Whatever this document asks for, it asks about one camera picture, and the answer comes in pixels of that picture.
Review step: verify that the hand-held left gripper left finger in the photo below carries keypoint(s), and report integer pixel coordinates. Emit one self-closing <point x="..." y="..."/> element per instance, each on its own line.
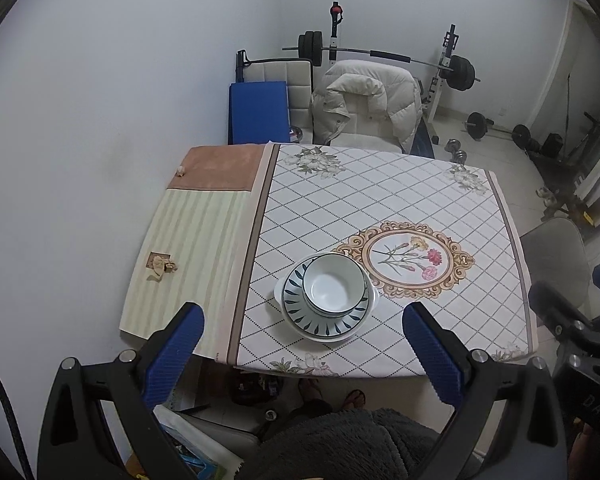
<point x="175" y="345"/>

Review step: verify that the short barbell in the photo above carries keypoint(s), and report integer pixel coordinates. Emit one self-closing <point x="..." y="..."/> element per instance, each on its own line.
<point x="477" y="125"/>

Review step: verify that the chrome dumbbell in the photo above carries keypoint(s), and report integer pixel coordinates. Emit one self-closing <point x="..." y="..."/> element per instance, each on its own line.
<point x="460" y="156"/>
<point x="451" y="146"/>

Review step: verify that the white quilted chair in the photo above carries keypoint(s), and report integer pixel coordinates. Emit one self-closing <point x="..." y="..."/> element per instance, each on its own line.
<point x="300" y="85"/>

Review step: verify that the barbell on rack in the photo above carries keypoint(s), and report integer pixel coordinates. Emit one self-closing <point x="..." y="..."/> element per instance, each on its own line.
<point x="437" y="90"/>

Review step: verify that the white bowl with dark rim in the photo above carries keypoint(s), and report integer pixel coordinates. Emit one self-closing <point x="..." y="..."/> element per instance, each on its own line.
<point x="330" y="285"/>
<point x="337" y="313"/>

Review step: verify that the blue folded mat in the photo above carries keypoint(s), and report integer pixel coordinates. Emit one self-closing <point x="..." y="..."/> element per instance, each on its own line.
<point x="257" y="115"/>

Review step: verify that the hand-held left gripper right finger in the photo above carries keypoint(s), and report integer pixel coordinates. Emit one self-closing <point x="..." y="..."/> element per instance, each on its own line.
<point x="430" y="355"/>

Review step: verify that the diamond pattern floral tablecloth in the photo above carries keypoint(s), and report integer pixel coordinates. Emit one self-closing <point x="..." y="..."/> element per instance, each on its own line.
<point x="330" y="200"/>

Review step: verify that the white storage box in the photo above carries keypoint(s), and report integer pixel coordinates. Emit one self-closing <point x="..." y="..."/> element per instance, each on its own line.
<point x="215" y="440"/>

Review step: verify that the chrome chair base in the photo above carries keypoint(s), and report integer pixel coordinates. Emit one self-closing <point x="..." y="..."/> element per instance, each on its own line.
<point x="295" y="133"/>

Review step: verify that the person's right foot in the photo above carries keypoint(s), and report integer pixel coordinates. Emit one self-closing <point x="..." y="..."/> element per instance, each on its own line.
<point x="354" y="399"/>

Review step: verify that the black exercise bike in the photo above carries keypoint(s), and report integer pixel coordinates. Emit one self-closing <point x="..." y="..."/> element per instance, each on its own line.
<point x="592" y="125"/>

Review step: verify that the black weight bench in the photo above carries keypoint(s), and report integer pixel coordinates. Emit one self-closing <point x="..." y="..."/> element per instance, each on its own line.
<point x="422" y="142"/>

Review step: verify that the person's dark fleece clothing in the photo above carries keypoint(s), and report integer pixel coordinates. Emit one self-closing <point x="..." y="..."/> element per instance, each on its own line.
<point x="355" y="445"/>

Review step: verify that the white puffer jacket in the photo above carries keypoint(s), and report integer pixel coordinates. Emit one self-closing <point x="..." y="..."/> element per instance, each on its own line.
<point x="360" y="141"/>

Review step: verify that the person's left foot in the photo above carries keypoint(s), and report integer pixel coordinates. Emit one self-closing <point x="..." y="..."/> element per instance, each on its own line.
<point x="310" y="390"/>

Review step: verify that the beige puffer jacket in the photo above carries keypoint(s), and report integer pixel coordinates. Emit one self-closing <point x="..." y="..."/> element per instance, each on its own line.
<point x="405" y="105"/>

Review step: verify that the cream door frame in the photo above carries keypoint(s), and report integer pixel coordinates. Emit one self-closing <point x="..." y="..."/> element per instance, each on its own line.
<point x="557" y="60"/>

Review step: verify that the table with striped cover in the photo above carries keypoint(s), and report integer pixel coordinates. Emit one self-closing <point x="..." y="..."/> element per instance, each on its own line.
<point x="195" y="240"/>

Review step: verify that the white shoe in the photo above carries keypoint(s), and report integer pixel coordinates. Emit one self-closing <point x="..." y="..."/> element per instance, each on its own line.
<point x="542" y="192"/>
<point x="551" y="202"/>

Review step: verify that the barbell with black plates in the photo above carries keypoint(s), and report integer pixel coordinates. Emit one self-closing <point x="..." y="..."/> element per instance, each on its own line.
<point x="390" y="55"/>

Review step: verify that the blue striped white plate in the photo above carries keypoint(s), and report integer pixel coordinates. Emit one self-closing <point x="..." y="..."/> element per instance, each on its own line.
<point x="295" y="300"/>

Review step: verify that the grey shell chair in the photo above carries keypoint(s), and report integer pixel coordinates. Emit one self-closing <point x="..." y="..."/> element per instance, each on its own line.
<point x="555" y="250"/>

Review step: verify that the person's foot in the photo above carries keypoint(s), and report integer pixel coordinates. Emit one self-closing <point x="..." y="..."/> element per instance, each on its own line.
<point x="354" y="399"/>
<point x="310" y="390"/>

